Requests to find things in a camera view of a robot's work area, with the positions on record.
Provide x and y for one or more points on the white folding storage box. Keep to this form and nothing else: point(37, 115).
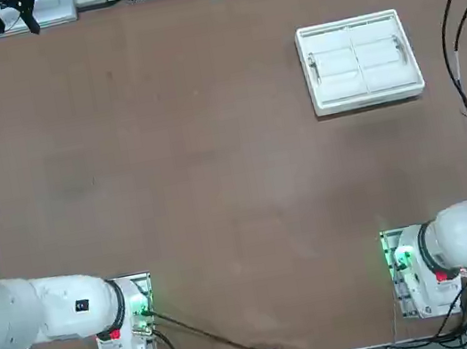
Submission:
point(358, 62)

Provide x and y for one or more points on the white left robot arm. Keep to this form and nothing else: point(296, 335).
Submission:
point(58, 309)

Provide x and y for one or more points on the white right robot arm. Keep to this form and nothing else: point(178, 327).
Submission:
point(465, 233)

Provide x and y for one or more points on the white flat tray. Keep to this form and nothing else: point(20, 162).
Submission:
point(59, 6)

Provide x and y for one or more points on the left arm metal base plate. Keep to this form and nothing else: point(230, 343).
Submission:
point(143, 281)

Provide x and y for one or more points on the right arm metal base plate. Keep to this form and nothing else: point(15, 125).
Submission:
point(404, 309)

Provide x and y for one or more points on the black camera stand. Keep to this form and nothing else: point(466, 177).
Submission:
point(30, 18)

